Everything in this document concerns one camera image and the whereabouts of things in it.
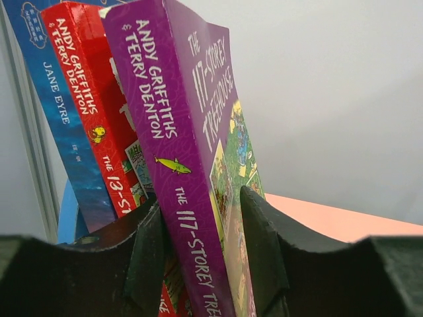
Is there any red Storey Treehouse book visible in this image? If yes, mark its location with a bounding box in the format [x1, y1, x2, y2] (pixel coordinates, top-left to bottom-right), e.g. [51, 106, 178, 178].
[40, 1, 192, 317]

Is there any blue pink yellow bookshelf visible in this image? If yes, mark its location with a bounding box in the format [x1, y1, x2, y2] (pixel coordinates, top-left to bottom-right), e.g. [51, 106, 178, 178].
[58, 182, 422, 244]

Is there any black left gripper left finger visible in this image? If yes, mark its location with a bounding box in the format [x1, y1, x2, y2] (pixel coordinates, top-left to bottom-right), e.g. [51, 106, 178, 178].
[1, 197, 165, 316]

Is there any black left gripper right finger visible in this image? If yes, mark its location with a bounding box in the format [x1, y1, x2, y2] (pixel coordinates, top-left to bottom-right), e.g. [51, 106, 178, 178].
[240, 186, 422, 316]

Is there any Jane Eyre blue orange book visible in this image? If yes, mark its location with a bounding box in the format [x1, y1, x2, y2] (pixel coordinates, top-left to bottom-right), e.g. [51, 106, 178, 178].
[3, 1, 116, 232]

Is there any purple 117-Storey Treehouse book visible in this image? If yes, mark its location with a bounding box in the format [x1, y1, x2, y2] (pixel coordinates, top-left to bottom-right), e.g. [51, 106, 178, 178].
[99, 1, 262, 316]

